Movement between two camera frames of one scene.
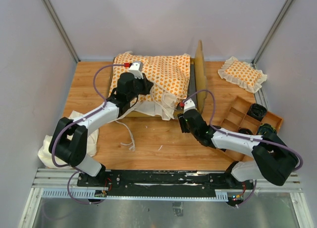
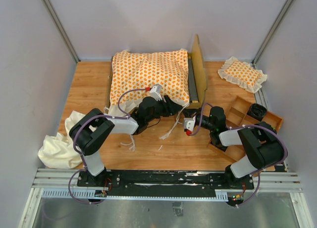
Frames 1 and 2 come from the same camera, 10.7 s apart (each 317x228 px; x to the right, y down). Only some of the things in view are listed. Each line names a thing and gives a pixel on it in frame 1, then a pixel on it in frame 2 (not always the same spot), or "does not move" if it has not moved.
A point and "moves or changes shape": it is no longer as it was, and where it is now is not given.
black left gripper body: x=140 y=88 -> x=162 y=109
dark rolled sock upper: x=257 y=111 does not move
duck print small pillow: x=243 y=74 does not move
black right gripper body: x=184 y=127 -> x=205 y=123
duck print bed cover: x=170 y=75 moves or changes shape
